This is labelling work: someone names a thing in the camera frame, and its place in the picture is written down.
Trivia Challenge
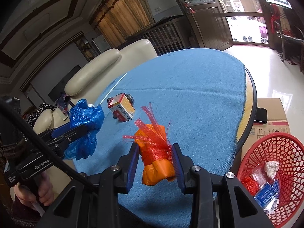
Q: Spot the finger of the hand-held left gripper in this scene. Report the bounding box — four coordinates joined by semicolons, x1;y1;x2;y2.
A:
50;123;89;139
55;139;72;159

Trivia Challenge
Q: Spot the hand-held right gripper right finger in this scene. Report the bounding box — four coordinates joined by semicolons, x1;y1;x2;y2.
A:
171;144;276;228

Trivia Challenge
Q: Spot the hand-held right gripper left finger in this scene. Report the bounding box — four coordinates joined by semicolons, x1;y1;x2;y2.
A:
39;142;140;228

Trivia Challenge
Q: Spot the orange bag with red netting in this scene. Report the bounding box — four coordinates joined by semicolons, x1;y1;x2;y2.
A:
122;103;177;186

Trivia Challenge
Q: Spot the blue plastic bag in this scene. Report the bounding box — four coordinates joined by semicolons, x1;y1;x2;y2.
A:
64;98;105;161

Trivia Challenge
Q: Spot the red wrapper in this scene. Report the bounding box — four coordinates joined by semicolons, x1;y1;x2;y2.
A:
241;176;259;196

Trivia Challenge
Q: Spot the clear plastic container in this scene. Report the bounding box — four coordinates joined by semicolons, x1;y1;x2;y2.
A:
251;167;270;188

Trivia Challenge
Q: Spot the blue printed card packet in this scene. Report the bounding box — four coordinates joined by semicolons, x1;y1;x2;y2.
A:
254;182;281;207

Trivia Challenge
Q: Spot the white paper ball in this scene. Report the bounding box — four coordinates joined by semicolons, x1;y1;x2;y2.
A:
262;161;280;179

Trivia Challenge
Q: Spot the red plastic mesh basket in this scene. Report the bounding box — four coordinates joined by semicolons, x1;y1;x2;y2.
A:
237;132;304;227

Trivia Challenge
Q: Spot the person's left forearm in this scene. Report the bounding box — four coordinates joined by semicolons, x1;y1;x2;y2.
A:
0;201;42;228

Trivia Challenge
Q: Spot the person's left hand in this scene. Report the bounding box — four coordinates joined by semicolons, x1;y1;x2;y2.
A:
14;172;54;207

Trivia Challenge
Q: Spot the colourful packet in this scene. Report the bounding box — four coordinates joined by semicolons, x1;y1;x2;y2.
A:
55;93;72;115

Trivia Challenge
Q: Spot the floral patterned cloth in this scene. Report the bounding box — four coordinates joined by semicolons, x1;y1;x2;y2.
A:
22;103;58;127

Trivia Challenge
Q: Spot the small orange white box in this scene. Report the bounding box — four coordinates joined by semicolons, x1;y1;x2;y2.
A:
108;94;136;123

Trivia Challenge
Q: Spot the white thin straw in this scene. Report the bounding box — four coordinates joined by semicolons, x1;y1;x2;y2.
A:
99;74;126;105

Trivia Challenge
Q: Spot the dark round object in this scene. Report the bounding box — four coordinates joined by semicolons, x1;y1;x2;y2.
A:
107;93;135;105

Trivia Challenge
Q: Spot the blue table cloth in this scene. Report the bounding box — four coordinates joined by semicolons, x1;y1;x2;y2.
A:
71;48;247;227

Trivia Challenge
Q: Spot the cream leather sofa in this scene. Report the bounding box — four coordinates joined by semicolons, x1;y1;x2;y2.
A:
32;39;158;135

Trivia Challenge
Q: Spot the dark display shelf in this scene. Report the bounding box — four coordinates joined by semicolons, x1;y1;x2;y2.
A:
75;37;96;61

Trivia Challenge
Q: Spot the white cabinet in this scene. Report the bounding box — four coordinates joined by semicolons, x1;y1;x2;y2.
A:
93;34;111;53

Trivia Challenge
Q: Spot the black smartphone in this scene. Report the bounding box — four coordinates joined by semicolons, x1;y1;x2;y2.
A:
254;108;268;124

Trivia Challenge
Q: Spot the blue white printed packet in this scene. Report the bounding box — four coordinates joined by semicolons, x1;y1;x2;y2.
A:
263;198;281;214

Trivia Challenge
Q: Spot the round dark-rimmed table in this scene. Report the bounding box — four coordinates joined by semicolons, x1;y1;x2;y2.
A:
117;65;258;228

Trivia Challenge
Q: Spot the brown cardboard box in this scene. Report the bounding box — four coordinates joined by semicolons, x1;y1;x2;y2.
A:
241;97;292;162

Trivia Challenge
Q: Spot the wooden slatted crib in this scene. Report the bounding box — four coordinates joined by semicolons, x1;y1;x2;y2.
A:
125;15;186;55

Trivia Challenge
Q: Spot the brown curtain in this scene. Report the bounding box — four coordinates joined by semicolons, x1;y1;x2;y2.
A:
91;0;155;48

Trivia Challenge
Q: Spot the wooden glass-panel door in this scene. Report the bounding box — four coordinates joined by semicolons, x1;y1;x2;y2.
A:
166;0;234;52

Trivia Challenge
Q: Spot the red door ribbon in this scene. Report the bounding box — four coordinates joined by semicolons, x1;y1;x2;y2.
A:
183;1;196;15

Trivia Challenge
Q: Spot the black cable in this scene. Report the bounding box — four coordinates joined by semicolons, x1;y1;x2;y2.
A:
0;99;97;192

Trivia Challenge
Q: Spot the metal frame chair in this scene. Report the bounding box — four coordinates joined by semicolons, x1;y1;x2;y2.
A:
275;20;304;63

